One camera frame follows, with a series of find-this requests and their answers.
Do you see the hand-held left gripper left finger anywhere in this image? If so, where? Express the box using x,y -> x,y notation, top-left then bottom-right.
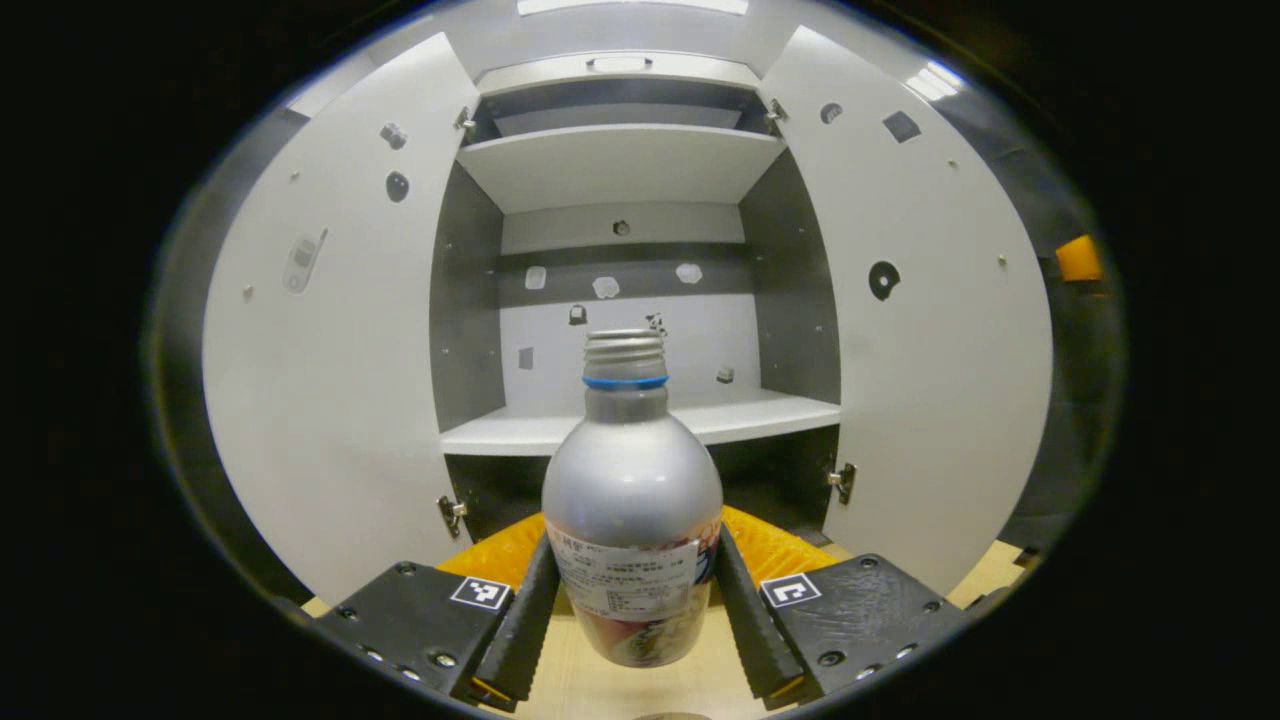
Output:
315,512 -> 563,713

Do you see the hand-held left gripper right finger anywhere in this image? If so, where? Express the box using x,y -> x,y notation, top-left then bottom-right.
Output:
713,505 -> 986,711

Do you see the silver bottle red label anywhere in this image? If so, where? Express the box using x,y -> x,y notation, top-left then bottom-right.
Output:
541,330 -> 724,669

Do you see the white cabinet door headphone sticker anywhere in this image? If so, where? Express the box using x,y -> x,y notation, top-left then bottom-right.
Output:
757,25 -> 1054,596

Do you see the white and grey cabinet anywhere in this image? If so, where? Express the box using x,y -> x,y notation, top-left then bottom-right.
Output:
428,50 -> 846,541

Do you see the white cabinet shelf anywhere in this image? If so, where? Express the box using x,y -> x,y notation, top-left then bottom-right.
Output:
455,124 -> 786,215

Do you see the small ceiling light panel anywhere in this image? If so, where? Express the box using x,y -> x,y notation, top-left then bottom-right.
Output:
905,60 -> 966,103

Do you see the large ceiling light panel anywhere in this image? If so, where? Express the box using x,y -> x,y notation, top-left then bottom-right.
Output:
517,0 -> 749,17

